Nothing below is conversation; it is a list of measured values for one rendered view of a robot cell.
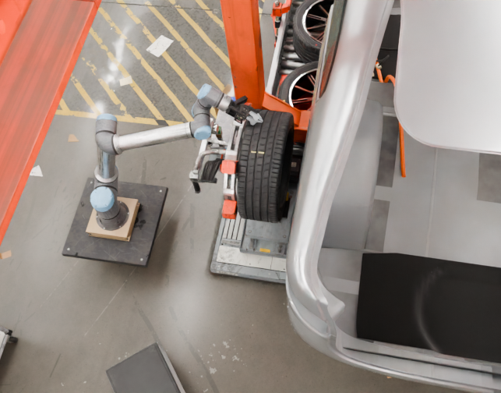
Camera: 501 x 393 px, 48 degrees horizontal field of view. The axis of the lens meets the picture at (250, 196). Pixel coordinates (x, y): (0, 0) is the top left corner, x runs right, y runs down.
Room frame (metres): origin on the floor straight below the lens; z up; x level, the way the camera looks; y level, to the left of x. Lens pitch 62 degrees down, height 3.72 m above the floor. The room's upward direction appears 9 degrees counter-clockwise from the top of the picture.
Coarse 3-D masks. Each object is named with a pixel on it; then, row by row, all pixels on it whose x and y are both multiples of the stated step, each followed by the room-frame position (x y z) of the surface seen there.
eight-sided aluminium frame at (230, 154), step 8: (232, 128) 1.81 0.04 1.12; (240, 128) 1.81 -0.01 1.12; (232, 136) 1.76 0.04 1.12; (240, 136) 1.75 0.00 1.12; (232, 152) 1.65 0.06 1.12; (224, 176) 1.56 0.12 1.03; (232, 176) 1.55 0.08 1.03; (224, 184) 1.53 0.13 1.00; (232, 184) 1.52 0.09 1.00; (224, 192) 1.50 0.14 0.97; (232, 192) 1.49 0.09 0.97
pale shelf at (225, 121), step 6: (222, 114) 2.42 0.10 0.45; (216, 120) 2.37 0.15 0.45; (222, 120) 2.36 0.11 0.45; (228, 120) 2.35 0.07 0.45; (222, 126) 2.31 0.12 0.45; (228, 126) 2.30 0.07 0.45; (228, 132) 2.25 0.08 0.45; (216, 138) 2.22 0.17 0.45; (228, 138) 2.20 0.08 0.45; (216, 144) 2.17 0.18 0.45
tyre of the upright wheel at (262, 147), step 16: (272, 112) 1.89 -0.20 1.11; (288, 112) 1.89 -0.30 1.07; (256, 128) 1.75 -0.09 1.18; (272, 128) 1.73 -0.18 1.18; (288, 128) 1.75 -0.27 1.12; (256, 144) 1.64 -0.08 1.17; (272, 144) 1.63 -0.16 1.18; (240, 160) 1.59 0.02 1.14; (256, 160) 1.57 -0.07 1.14; (272, 160) 1.55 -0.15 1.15; (240, 176) 1.51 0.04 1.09; (256, 176) 1.49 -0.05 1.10; (272, 176) 1.47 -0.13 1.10; (240, 192) 1.45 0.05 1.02; (256, 192) 1.43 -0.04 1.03; (272, 192) 1.41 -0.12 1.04; (240, 208) 1.41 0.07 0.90; (256, 208) 1.39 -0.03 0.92; (272, 208) 1.37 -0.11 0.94
